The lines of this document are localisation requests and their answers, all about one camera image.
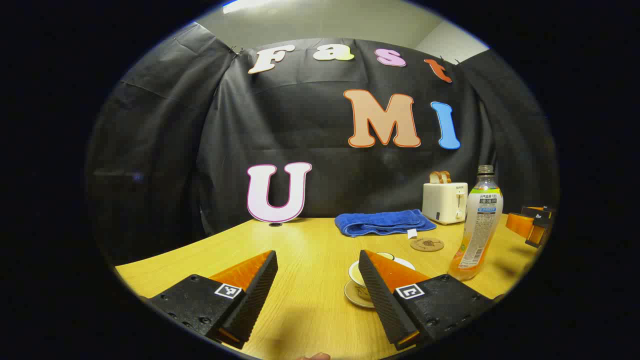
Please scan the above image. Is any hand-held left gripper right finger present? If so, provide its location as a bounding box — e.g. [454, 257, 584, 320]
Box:
[358, 249, 497, 351]

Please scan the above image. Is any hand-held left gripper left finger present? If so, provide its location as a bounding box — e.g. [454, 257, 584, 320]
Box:
[144, 250, 279, 350]

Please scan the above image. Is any white teacup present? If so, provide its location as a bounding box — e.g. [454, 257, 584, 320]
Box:
[348, 259, 372, 292]

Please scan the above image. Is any clear water bottle white label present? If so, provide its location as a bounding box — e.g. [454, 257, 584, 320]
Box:
[448, 165, 504, 281]

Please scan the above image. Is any round wooden coaster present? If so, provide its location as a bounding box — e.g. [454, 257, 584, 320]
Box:
[410, 237, 445, 252]

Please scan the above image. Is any cream saucer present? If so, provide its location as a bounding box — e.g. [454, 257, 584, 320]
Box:
[343, 279, 377, 309]

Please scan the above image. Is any folded blue towel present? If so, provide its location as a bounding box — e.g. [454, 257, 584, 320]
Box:
[334, 209, 437, 238]

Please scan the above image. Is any cream toaster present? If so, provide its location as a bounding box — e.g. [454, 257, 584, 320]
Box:
[422, 182, 469, 225]

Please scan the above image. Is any black backdrop cloth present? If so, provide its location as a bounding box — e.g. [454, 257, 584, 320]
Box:
[86, 22, 558, 266]

